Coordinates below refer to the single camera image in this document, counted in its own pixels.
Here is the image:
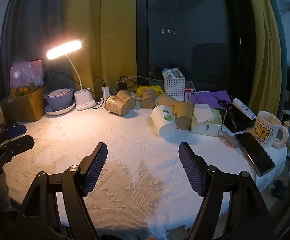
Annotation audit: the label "black smartphone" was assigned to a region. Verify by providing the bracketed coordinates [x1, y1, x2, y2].
[234, 132, 276, 177]

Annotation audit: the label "tissue pack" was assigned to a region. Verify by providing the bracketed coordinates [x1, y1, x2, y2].
[190, 104, 223, 137]

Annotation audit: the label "black wallet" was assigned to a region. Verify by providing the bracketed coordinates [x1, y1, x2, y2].
[225, 106, 255, 133]

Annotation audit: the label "white plate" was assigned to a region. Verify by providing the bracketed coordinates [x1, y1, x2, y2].
[45, 99, 76, 116]

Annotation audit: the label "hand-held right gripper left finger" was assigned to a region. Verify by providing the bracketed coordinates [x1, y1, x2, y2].
[10, 142, 108, 240]

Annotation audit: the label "small pink white box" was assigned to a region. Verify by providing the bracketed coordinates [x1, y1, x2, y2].
[184, 88, 195, 101]

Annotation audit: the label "clear bag of oranges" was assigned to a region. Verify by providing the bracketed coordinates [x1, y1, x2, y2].
[10, 57, 45, 98]

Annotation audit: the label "black scissors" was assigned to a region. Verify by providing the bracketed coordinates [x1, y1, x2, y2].
[214, 96, 233, 107]

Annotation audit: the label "yellow cloth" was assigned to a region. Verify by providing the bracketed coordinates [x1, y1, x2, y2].
[134, 85, 164, 97]

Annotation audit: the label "yellow curtain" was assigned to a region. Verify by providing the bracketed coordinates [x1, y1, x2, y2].
[244, 0, 289, 117]
[62, 0, 138, 92]

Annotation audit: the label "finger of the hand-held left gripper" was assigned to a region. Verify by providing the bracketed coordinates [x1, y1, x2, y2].
[0, 134, 35, 161]
[0, 124, 27, 145]

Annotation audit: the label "white tube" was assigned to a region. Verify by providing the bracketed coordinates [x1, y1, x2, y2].
[232, 98, 257, 120]

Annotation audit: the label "black window frame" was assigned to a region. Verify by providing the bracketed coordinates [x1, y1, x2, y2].
[135, 0, 151, 80]

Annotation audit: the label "black cable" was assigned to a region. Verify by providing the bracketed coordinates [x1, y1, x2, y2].
[93, 77, 107, 101]

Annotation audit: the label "cardboard box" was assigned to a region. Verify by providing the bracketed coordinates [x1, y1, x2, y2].
[8, 85, 50, 122]

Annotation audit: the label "grey curtain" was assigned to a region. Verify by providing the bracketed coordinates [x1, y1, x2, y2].
[1, 0, 71, 93]

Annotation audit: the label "white plastic basket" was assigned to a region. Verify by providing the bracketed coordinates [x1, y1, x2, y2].
[163, 76, 186, 101]

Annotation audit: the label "white desk lamp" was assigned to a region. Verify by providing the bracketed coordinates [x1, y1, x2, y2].
[46, 39, 96, 111]

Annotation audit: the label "cream mug with bear print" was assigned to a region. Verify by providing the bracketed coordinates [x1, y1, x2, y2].
[252, 111, 289, 149]

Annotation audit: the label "purple bowl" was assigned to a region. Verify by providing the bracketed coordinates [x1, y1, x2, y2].
[44, 88, 75, 111]

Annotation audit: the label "tubes in basket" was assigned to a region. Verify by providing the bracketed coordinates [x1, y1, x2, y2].
[162, 67, 183, 79]

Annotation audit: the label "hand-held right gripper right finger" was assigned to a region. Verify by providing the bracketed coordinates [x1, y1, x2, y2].
[179, 142, 277, 240]

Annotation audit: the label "white paper cup green print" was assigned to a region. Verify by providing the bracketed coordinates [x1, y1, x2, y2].
[151, 105, 177, 139]

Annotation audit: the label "white textured tablecloth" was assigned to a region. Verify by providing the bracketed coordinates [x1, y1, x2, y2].
[3, 99, 288, 233]

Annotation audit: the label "brown paper cup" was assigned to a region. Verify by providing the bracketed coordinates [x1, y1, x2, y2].
[141, 88, 157, 109]
[105, 95, 131, 117]
[173, 101, 193, 130]
[156, 93, 179, 109]
[116, 90, 136, 110]

